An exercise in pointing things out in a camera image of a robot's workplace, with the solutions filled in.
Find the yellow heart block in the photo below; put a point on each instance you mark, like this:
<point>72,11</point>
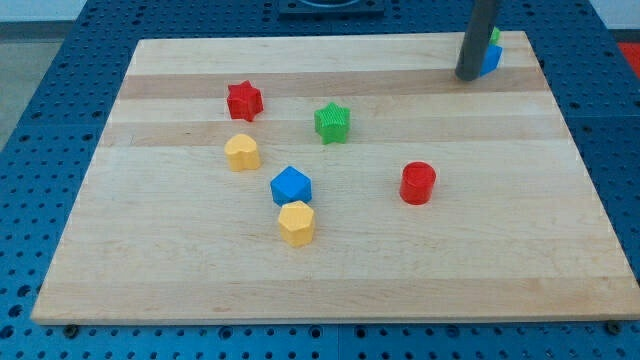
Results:
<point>242,153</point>

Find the wooden board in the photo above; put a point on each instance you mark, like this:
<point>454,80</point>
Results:
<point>163,232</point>

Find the blue block behind rod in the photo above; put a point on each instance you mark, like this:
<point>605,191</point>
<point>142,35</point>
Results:
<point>492,59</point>

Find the red cylinder block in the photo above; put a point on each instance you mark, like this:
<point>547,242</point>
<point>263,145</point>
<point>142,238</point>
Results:
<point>417,183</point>

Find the green block behind rod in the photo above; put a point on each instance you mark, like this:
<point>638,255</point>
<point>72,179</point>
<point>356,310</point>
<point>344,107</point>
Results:
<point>495,36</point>

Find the grey cylindrical robot arm rod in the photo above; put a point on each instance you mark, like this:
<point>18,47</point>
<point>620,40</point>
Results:
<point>476,39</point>

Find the dark robot base mount plate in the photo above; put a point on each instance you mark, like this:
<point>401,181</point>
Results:
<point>330,8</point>

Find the red star block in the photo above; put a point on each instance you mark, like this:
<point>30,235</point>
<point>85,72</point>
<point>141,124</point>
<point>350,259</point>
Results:
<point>244,101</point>

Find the green star block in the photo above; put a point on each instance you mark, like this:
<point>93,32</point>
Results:
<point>332,123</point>

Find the blue cube block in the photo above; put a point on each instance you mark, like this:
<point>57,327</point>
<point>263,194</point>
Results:
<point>291,185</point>

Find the yellow hexagon block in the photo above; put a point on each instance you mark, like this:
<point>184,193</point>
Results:
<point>296,222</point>

